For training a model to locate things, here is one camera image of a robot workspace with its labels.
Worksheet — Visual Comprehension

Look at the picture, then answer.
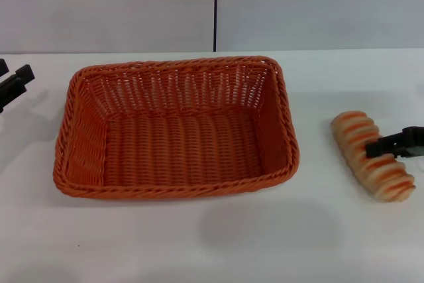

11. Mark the orange woven plastic basket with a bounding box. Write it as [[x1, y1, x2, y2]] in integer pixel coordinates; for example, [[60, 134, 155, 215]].
[[52, 56, 301, 200]]

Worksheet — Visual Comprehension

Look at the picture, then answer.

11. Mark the striped spiral bread roll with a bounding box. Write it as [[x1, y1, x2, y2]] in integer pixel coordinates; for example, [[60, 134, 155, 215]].
[[330, 110, 416, 203]]

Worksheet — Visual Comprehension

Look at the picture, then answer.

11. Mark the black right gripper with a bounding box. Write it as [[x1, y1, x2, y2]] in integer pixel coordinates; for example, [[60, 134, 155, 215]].
[[366, 126, 424, 160]]

